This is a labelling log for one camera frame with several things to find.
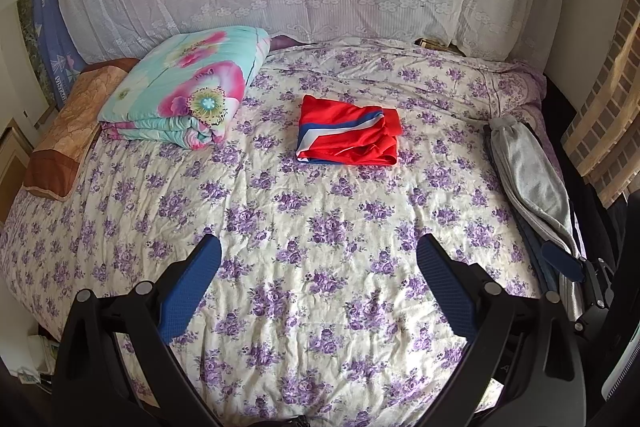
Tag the beige wooden frame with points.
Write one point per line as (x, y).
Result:
(12, 167)

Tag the brick pattern curtain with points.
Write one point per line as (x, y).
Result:
(605, 107)

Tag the green patterned cloth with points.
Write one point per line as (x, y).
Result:
(29, 37)

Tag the grey pants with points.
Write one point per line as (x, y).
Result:
(530, 177)

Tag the dark purple cloth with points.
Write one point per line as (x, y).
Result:
(287, 43)

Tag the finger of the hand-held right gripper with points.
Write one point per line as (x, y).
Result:
(565, 263)

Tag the red pants with blue stripe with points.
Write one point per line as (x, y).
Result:
(350, 129)

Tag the folded floral quilt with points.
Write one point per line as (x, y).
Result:
(170, 77)

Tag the small golden box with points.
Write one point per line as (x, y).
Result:
(432, 44)

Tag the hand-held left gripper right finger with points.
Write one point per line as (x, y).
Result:
(447, 294)

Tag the orange brown pillow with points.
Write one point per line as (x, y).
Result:
(65, 122)

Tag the purple floral bed sheet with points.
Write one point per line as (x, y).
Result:
(300, 232)

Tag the blue patterned blanket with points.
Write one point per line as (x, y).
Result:
(50, 32)

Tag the stack of papers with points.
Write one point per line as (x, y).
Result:
(45, 354)

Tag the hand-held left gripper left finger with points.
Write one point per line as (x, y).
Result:
(187, 292)

